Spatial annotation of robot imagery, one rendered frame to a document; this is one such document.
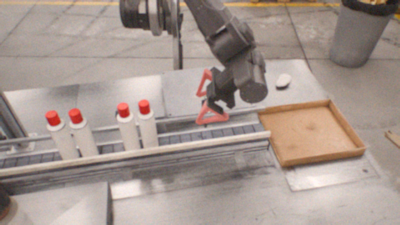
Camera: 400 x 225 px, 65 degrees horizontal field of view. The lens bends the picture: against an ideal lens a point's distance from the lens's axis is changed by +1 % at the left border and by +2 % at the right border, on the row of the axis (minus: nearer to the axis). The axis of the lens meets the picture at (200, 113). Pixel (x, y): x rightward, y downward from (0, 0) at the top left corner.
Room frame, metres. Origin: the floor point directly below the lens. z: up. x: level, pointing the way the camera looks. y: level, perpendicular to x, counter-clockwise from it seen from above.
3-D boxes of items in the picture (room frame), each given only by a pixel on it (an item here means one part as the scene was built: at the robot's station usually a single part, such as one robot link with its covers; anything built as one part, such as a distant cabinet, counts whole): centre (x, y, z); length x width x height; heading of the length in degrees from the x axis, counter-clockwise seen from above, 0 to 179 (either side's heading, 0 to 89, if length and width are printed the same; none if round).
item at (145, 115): (0.68, 0.17, 0.98); 0.05 x 0.05 x 0.20
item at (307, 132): (0.79, -0.40, 0.85); 0.30 x 0.26 x 0.04; 101
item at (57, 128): (0.64, 0.43, 0.98); 0.05 x 0.05 x 0.20
